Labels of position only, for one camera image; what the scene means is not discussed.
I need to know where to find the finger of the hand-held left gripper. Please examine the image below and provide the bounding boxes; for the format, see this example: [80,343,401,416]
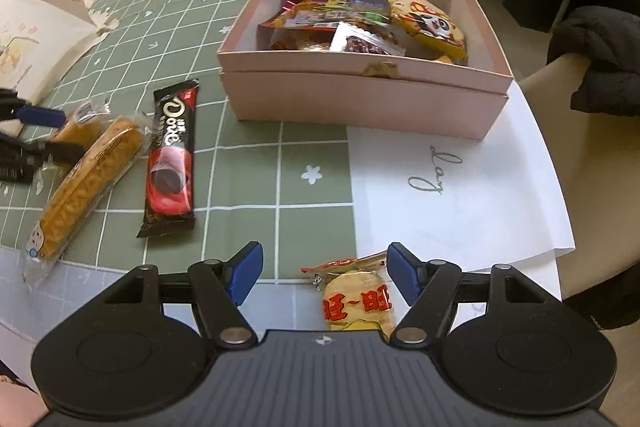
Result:
[0,89,67,128]
[0,132,86,185]

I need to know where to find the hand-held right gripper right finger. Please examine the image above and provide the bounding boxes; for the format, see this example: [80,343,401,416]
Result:
[387,242,551,348]

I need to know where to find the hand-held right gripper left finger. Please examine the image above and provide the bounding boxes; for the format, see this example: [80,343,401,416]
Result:
[102,241,265,350]

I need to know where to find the round bread packet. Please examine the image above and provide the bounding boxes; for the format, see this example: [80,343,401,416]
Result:
[47,99,111,158]

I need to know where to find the gold rice cracker packet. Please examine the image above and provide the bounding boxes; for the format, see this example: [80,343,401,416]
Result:
[301,252,398,340]

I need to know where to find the pink cardboard box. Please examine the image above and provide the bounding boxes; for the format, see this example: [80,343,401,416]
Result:
[216,0,514,142]

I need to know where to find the orange brown snack packet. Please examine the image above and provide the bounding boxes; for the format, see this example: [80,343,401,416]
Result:
[270,29,333,52]

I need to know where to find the yellow panda snack packet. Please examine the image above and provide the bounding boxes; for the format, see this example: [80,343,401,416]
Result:
[384,0,469,64]

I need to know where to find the red foil snack packet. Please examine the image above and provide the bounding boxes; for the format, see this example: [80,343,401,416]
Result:
[258,0,351,30]

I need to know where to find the small colourful snack packet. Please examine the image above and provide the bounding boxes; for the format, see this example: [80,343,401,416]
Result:
[345,0,392,25]

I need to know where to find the long biscuit packet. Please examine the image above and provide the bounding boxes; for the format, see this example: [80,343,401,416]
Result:
[22,114,151,283]

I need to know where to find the cream cartoon paper bag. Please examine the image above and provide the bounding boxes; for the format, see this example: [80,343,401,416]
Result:
[0,0,118,105]

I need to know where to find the white paper sheet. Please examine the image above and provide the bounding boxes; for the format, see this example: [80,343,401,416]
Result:
[346,82,576,273]

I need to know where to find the dark red chocolate bar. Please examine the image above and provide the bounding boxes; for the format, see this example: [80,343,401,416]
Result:
[136,79,200,239]

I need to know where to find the beige chair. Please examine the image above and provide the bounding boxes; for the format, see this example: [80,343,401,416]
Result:
[517,52,640,328]

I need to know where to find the dark jacket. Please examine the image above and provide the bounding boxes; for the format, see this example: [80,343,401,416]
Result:
[547,6,640,118]

